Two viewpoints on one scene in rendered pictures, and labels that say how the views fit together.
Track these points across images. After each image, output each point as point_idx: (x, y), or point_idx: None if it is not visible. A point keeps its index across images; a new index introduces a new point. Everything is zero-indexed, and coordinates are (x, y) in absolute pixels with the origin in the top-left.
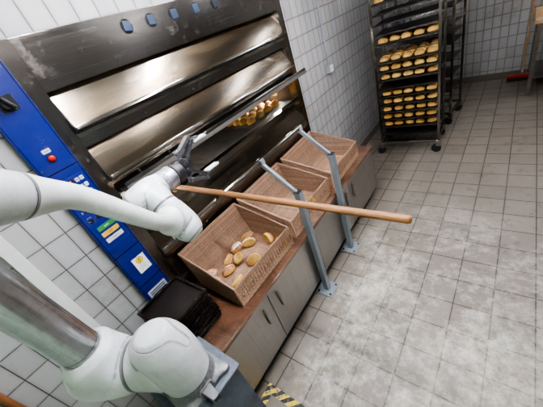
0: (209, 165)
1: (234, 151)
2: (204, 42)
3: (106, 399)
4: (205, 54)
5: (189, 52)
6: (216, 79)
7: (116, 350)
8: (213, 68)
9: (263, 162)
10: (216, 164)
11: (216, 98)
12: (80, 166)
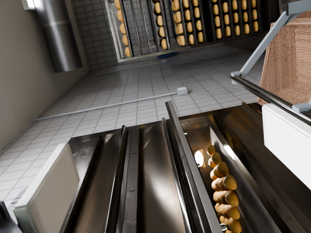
0: (291, 162)
1: (281, 205)
2: (77, 224)
3: None
4: (90, 224)
5: None
6: (133, 215)
7: None
8: (111, 213)
9: (303, 105)
10: (277, 112)
11: (163, 220)
12: None
